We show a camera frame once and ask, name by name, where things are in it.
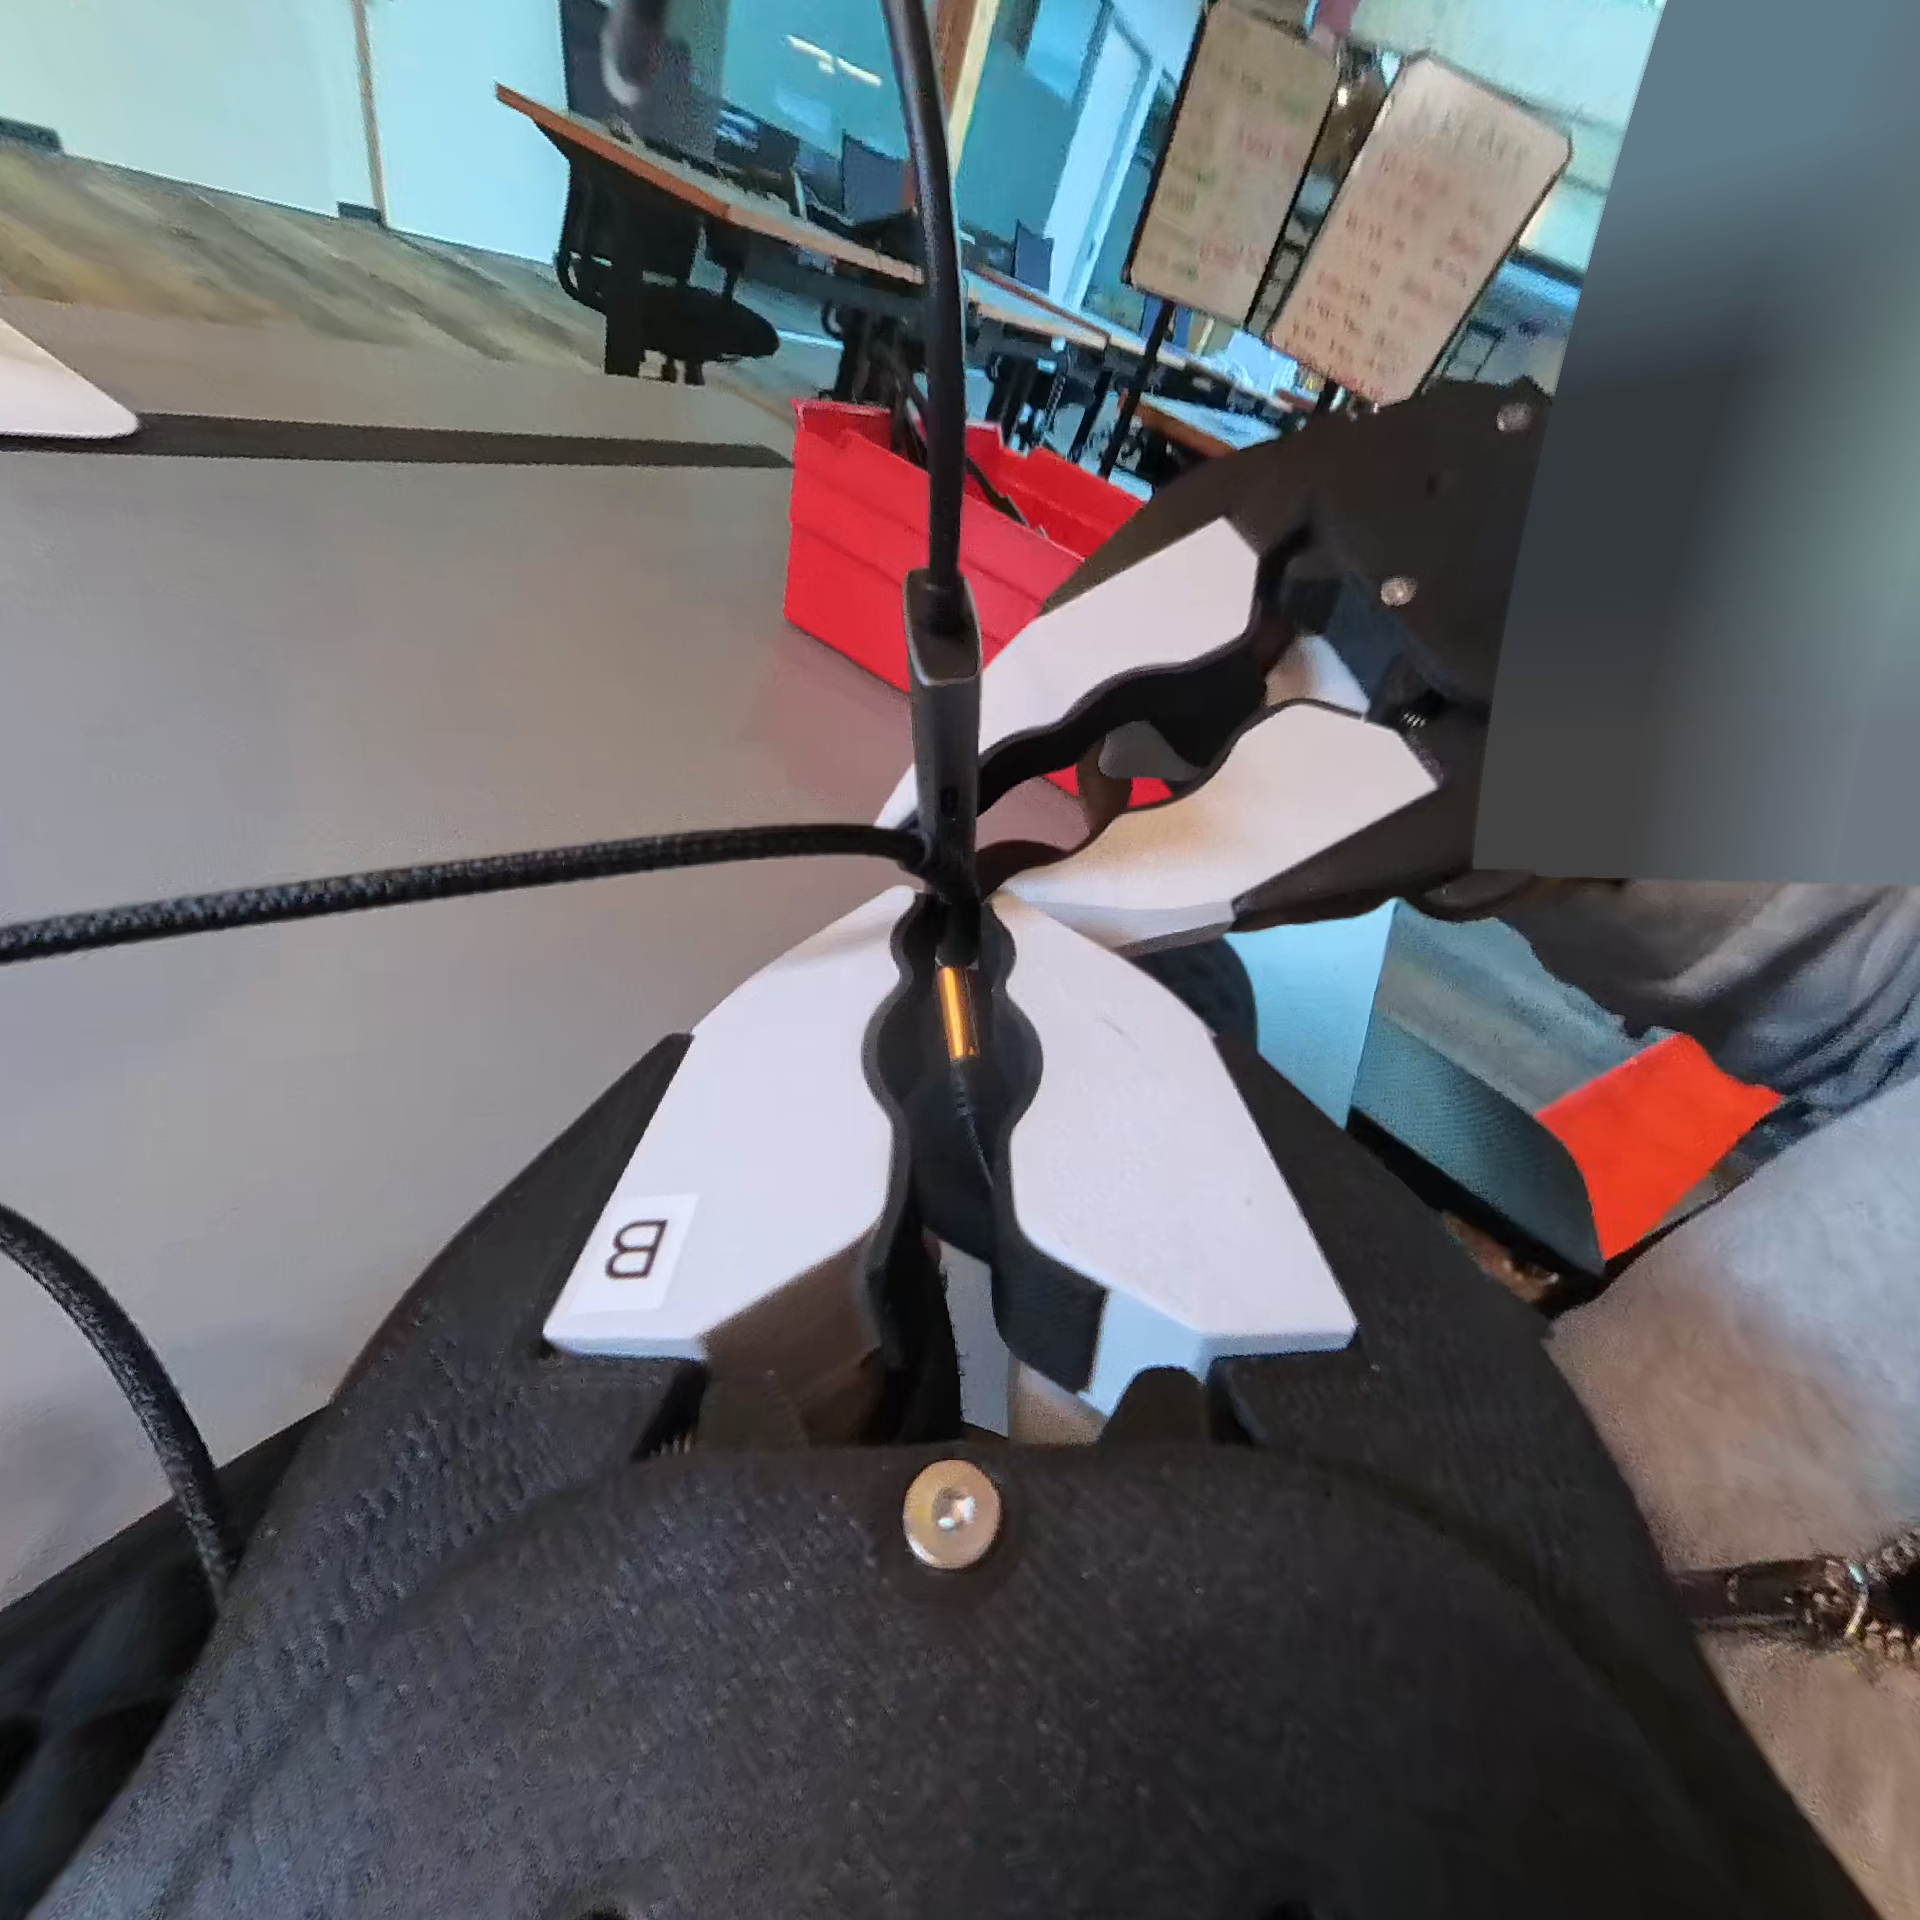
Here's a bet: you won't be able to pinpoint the red plastic object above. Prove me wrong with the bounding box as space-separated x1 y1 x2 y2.
1535 1032 1791 1264

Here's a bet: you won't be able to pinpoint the large whiteboard on stand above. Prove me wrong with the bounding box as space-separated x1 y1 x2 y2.
1265 56 1575 414

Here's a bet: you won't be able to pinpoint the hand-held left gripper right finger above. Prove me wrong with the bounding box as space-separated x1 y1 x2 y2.
937 896 1361 1449

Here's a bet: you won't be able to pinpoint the red plastic bin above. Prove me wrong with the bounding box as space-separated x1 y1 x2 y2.
784 396 1181 812

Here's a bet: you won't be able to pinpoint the small whiteboard on stand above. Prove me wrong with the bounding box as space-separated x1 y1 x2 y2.
1122 0 1339 452

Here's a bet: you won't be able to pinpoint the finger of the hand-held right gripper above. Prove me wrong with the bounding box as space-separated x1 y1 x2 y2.
977 660 1444 960
873 518 1297 835

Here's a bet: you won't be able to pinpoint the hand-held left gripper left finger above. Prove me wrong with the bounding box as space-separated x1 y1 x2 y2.
545 886 939 1444

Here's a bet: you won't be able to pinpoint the grey trousers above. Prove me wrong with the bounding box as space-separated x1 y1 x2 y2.
1500 883 1920 1920

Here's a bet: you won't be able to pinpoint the long wooden desk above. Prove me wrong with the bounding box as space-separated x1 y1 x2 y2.
496 82 1151 396

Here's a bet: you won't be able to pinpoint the black cable with grey plug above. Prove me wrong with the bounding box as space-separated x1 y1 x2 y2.
883 0 992 910

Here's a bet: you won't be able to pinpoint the black braided usb-c cable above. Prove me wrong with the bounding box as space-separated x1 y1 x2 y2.
0 824 1037 1601

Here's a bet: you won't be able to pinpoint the black office chair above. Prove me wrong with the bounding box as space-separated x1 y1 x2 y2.
552 152 784 388

